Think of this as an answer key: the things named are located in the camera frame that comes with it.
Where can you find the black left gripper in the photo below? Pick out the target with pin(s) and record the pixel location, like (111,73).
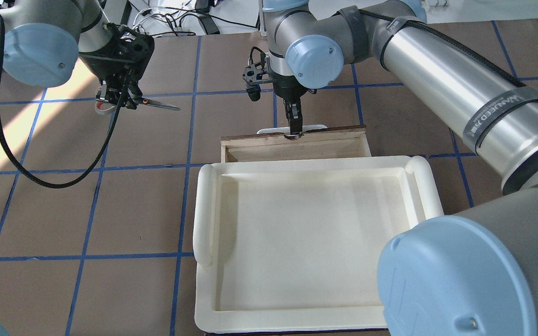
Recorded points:
(102,64)

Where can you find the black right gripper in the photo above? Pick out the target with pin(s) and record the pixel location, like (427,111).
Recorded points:
(286,91)

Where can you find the white drawer handle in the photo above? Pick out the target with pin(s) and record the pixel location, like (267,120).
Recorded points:
(287,130)

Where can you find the grey orange scissors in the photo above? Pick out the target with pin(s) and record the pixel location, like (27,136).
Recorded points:
(106,107)

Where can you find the wooden drawer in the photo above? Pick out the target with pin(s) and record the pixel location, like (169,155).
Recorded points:
(324,143)

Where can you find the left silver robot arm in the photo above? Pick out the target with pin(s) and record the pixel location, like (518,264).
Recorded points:
(42,40)

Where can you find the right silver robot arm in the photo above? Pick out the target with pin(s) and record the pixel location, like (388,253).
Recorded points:
(474,273)

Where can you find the cream plastic tray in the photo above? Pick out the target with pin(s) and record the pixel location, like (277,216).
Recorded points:
(294,245)

